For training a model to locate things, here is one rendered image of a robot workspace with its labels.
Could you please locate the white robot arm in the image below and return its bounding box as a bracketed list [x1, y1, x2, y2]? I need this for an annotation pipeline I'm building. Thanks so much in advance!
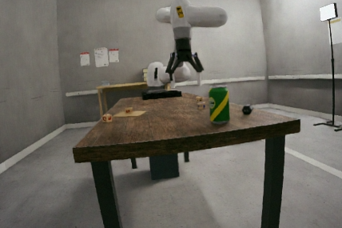
[142, 0, 228, 94]

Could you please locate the beige square mat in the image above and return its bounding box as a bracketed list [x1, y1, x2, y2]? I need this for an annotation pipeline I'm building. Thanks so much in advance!
[112, 111, 146, 118]

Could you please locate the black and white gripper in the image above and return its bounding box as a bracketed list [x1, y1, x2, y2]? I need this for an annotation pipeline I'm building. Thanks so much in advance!
[165, 39, 204, 88]

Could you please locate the green drink can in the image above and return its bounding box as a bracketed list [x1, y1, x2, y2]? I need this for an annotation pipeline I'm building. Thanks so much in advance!
[209, 86, 230, 124]

